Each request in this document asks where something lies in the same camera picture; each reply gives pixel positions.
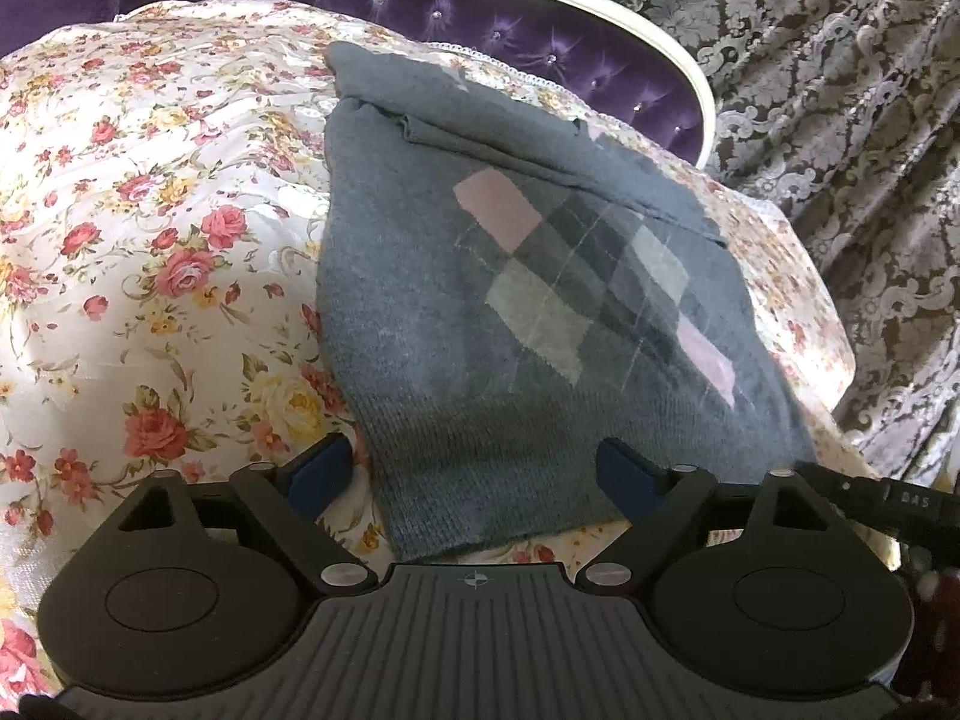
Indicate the grey damask curtain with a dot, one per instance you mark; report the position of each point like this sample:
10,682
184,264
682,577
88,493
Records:
847,127

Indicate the grey argyle knit sweater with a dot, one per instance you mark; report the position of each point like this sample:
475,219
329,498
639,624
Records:
450,300

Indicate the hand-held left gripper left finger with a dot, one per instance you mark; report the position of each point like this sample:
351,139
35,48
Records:
319,469

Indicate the purple tufted headboard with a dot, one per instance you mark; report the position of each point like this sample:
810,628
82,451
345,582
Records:
465,15

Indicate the dark red cloth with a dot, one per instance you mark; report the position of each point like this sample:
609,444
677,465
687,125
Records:
934,615

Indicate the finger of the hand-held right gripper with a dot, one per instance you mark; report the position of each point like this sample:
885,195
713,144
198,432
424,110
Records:
851,496

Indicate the floral printed blanket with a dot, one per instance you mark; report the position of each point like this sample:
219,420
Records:
150,240

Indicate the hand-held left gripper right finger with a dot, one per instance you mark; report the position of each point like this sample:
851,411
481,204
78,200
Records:
628,476

